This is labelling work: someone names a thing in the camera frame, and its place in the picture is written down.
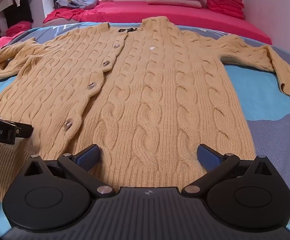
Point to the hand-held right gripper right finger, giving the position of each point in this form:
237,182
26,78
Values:
207,155

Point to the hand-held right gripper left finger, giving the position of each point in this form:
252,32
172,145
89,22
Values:
90,155

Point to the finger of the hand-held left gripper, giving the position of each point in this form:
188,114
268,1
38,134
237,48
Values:
23,130

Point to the stack of red folded clothes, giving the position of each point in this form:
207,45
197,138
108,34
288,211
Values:
226,3

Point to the pile of red folded cloth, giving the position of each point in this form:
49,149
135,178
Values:
18,28

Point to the red crumpled cloth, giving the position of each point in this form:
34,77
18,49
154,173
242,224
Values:
70,13

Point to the red sheet bed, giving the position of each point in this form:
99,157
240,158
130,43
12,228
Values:
184,15

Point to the blue grey crumpled cloth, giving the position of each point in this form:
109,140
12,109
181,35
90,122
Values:
78,0

